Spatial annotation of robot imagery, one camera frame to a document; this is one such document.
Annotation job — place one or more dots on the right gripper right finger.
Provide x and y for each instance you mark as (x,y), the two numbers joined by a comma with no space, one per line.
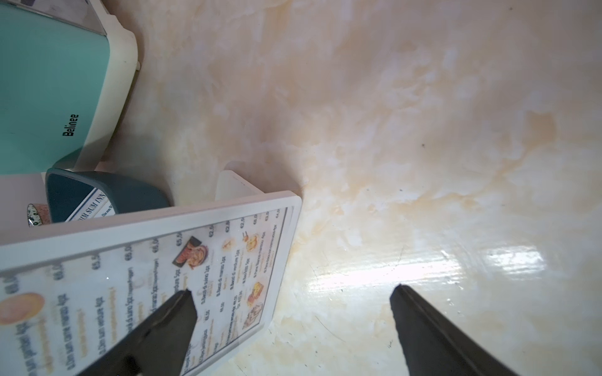
(432,344)

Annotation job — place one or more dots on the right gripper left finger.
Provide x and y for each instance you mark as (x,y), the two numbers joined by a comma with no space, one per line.
(158,346)

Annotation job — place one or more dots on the white acrylic menu holder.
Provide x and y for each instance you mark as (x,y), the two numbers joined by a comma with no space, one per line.
(235,198)

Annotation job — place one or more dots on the old menu sheet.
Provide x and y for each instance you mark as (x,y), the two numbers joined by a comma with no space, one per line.
(65,303)

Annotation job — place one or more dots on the new dim sum menu sheet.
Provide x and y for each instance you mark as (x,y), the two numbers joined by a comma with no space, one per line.
(95,205)

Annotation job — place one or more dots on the patterned small plate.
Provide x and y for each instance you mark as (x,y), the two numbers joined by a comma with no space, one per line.
(38,215)

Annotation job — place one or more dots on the dark teal plastic tray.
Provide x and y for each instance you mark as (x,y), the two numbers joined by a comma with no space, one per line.
(66,189)

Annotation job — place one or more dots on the mint green toaster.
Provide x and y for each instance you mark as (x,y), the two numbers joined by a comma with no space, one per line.
(66,71)

